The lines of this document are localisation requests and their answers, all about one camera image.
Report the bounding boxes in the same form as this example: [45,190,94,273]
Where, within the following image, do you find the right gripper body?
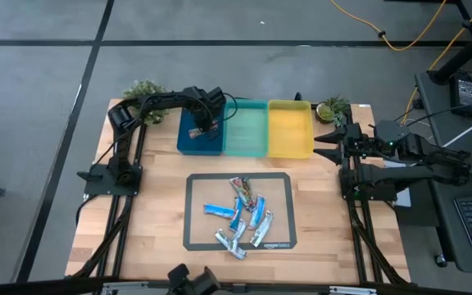
[341,122,379,165]

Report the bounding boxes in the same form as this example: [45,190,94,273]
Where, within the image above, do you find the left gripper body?
[187,86,220,126]

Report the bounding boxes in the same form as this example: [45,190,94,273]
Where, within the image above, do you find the green Chewy granola bar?
[229,176,258,212]

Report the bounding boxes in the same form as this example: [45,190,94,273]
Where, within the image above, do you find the silver-backed granola bar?
[214,228,248,261]
[231,220,248,245]
[250,210,275,248]

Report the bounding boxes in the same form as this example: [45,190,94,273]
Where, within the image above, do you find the blue plastic bin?
[176,98,225,157]

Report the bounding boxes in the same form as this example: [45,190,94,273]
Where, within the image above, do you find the small potted succulent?
[315,94,351,127]

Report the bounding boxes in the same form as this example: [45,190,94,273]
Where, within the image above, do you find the teal plastic bin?
[222,98,270,158]

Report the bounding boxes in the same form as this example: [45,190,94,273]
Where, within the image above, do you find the yellow plastic bin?
[267,99,315,160]

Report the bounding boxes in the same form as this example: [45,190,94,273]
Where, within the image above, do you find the black-bordered silicone baking mat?
[182,171,297,252]

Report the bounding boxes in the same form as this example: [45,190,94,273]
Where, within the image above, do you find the bushy green potted plant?
[122,79,170,126]

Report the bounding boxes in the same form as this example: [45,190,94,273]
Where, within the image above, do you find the white paper sheet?
[383,158,412,208]

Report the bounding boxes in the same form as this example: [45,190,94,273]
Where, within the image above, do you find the dark grey side desk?
[414,70,472,275]

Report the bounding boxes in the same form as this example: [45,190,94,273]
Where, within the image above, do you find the black power adapter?
[449,72,472,118]

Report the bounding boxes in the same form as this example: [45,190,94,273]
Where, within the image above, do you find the black stand pole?
[426,0,472,85]

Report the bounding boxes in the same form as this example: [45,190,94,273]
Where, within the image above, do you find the black rig crossbeam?
[0,277,472,295]

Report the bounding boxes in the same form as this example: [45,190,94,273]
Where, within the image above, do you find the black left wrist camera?
[206,86,227,109]

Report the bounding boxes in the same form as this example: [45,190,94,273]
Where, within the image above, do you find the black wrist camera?
[206,86,227,109]
[374,120,411,148]

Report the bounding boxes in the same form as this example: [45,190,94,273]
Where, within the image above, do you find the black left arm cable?
[218,93,239,123]

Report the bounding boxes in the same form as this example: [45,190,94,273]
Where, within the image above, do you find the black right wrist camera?
[374,120,411,148]

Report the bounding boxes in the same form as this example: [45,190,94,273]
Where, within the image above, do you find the black aluminium mount frame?
[338,118,411,286]
[66,122,147,282]

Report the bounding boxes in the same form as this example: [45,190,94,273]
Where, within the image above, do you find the yellow extension cable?
[329,0,448,52]
[399,0,472,125]

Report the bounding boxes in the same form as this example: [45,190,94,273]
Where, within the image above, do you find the black table-level camera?
[167,263,221,295]

